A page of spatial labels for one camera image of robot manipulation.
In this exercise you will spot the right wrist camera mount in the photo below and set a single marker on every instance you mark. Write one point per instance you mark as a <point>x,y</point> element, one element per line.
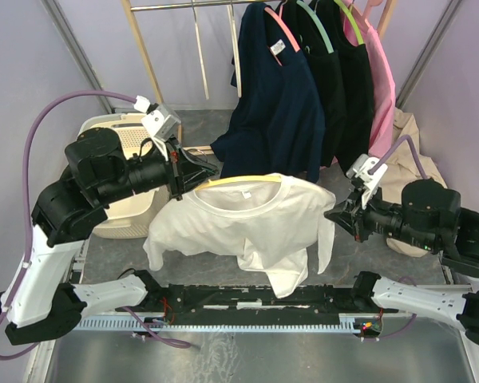
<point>366,174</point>

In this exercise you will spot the white slotted cable duct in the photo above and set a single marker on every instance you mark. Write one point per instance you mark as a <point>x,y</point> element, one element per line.
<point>112,322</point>

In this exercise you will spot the black t shirt left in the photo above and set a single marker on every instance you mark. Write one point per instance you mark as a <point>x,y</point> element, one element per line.
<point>326,71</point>

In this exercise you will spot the beige garment on floor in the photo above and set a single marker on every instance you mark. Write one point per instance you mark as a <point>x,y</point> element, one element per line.
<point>401,168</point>

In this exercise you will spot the pink hanger far right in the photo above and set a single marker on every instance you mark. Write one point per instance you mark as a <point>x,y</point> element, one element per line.
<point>370,5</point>

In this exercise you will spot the pink t shirt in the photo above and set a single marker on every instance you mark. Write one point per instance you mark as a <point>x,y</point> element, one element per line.
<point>384,86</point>

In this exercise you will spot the cream laundry basket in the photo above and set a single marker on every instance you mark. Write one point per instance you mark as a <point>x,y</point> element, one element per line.
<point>129,218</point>

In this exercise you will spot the lime green hanger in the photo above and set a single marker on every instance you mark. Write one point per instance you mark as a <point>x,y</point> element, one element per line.
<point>346,10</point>

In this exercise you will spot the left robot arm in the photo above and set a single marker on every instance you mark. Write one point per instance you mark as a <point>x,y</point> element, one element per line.
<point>98,174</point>

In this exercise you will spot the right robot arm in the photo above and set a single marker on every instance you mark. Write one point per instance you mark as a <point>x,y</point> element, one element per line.
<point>429,217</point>

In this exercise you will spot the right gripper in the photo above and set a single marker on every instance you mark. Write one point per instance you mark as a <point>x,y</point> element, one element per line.
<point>353,223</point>

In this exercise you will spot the white t shirt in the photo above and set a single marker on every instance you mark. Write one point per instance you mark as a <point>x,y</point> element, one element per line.
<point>268,227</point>

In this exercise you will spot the white plastic hanger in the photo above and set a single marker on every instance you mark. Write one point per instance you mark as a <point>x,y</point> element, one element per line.
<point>200,50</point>

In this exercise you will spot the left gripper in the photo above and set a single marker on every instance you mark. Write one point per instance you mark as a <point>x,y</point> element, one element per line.
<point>176,159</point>

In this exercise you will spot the black t shirt right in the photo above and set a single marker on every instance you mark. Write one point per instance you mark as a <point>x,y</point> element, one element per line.
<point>357,82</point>

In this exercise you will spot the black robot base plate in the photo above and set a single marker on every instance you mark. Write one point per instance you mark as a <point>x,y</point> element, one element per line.
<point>253,305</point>

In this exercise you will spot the navy blue t shirt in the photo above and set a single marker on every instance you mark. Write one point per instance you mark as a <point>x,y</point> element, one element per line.
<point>278,124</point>

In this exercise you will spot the yellow hanger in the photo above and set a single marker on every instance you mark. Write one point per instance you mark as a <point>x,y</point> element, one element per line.
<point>210,183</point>

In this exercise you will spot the pink hanger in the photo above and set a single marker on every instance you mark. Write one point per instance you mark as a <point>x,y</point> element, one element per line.
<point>370,5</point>
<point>280,40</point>

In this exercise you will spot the black t shirt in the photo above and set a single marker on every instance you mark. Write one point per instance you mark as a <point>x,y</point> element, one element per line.
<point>357,82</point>
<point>326,71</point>

